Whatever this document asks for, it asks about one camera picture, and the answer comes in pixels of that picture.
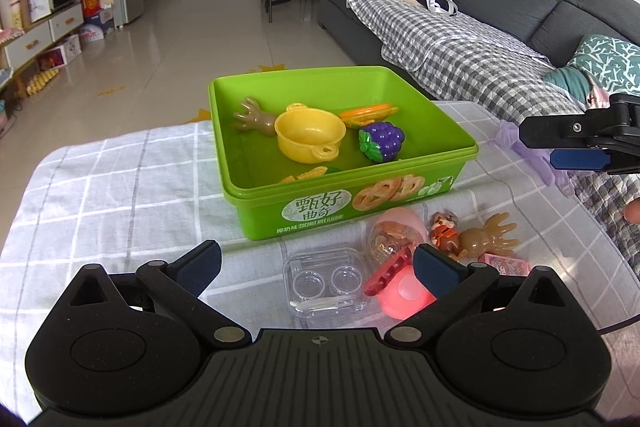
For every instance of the yellow toy pot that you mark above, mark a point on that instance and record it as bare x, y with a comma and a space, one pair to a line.
300, 142

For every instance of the row of yellow toys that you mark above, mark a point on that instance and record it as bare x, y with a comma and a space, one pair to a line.
42, 81

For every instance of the pink octopus toy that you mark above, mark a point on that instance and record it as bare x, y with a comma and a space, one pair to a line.
405, 294

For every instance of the teal patterned pillow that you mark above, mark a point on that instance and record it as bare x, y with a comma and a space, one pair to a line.
610, 62

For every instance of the pink card pack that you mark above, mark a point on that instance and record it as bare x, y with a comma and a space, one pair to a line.
510, 264

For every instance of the brown toy hand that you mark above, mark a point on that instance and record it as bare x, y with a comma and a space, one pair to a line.
255, 119
492, 237

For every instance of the pink and white box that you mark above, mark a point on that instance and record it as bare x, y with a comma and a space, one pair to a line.
62, 52

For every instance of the clear contact lens case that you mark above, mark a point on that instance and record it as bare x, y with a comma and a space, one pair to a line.
325, 259

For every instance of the purple toy grapes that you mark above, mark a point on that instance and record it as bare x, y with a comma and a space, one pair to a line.
385, 137

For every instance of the white wooden TV cabinet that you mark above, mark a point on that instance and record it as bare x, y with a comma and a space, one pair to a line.
65, 22

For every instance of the yellow toy corn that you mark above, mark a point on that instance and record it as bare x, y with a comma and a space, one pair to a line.
307, 173

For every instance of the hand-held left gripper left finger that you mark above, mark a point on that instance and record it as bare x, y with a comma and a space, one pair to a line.
201, 266

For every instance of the plain teal cloth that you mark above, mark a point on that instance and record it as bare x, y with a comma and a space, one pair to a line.
570, 84

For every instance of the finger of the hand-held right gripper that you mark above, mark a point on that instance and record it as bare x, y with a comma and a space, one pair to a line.
575, 159
550, 132

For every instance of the pink clear capsule egg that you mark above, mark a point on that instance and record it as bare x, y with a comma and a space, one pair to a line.
400, 222

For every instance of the orange toy persimmon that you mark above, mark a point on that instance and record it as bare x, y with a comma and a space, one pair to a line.
367, 114

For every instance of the blue and white carton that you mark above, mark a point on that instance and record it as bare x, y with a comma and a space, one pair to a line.
100, 24

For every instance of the person's right hand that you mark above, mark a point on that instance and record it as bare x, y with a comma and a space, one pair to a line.
634, 212

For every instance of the green plastic biscuit box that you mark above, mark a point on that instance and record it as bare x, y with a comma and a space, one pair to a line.
235, 207

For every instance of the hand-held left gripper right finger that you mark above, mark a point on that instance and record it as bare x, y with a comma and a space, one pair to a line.
436, 268

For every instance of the small chipmunk figure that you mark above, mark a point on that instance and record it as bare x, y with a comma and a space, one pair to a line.
445, 234

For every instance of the white checked tablecloth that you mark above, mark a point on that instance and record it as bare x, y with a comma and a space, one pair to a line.
125, 187

